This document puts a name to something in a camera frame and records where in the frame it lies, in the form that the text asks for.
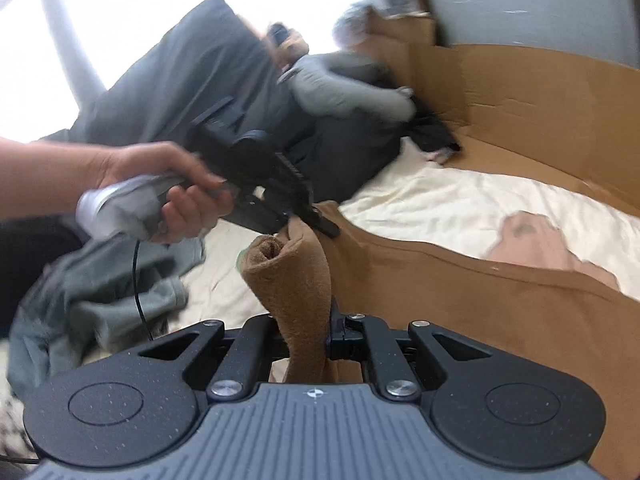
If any brown printed t-shirt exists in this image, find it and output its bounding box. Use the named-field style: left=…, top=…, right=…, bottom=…
left=238, top=203, right=639, bottom=479

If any person's left forearm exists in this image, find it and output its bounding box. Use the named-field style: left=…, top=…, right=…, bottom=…
left=1, top=139, right=112, bottom=220

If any black clothes pile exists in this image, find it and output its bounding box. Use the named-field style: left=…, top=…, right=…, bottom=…
left=283, top=99, right=461, bottom=203

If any person's left hand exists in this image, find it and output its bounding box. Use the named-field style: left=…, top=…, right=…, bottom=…
left=96, top=142, right=232, bottom=243

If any cream bear print duvet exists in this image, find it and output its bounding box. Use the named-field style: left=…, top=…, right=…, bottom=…
left=154, top=141, right=639, bottom=334

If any grey neck pillow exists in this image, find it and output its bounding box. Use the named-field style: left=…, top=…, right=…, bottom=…
left=278, top=51, right=416, bottom=122

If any grey garment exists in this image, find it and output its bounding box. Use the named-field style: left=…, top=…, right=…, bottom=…
left=6, top=235, right=205, bottom=400

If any small brown plush toy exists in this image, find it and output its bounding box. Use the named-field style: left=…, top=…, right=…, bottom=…
left=262, top=23, right=309, bottom=70

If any dark grey pillow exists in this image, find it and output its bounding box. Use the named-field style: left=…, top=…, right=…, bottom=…
left=50, top=0, right=311, bottom=146

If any brown cardboard sheet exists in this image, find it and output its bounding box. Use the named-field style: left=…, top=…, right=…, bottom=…
left=357, top=12, right=639, bottom=214

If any grey cabinet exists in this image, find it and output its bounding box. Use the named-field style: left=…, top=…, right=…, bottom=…
left=430, top=0, right=639, bottom=68

